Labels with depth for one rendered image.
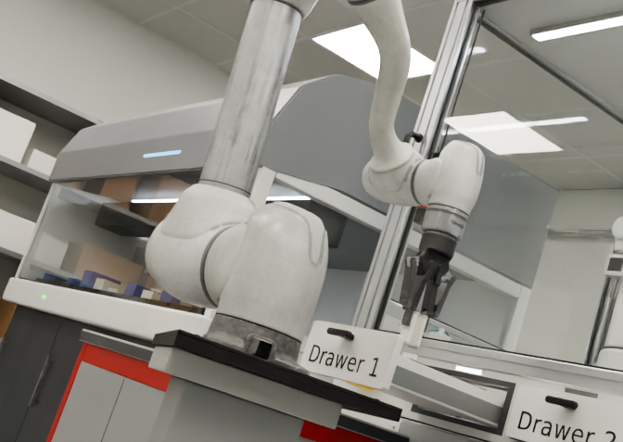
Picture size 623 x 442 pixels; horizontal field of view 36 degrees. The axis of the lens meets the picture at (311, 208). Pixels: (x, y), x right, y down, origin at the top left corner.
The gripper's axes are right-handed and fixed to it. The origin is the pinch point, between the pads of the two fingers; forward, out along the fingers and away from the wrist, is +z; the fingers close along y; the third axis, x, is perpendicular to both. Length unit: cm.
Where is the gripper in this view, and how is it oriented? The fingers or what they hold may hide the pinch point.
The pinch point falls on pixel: (413, 329)
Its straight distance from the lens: 197.2
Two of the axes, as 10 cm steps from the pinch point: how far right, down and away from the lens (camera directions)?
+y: 7.7, 3.7, 5.2
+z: -3.1, 9.3, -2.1
